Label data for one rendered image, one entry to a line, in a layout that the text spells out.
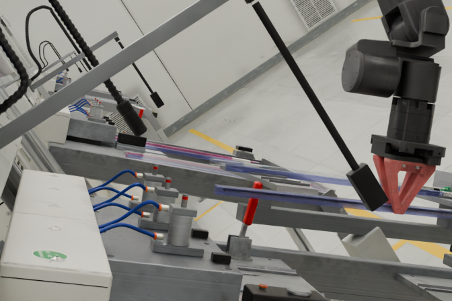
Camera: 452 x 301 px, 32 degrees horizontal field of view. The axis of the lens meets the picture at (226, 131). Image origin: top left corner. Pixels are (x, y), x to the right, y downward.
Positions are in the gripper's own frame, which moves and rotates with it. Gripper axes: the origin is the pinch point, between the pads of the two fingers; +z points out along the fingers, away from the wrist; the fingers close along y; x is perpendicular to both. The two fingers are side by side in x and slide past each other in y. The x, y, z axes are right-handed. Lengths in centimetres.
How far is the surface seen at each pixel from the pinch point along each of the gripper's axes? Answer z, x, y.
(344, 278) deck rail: 12.4, -2.5, -7.7
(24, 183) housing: 1.6, -48.8, 4.8
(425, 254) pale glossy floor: 41, 100, -174
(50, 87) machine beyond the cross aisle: 10, -47, -459
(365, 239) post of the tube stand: 11.1, 10.9, -32.4
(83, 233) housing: 1, -43, 28
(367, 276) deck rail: 11.8, 1.0, -7.7
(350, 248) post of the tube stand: 13.5, 9.4, -34.9
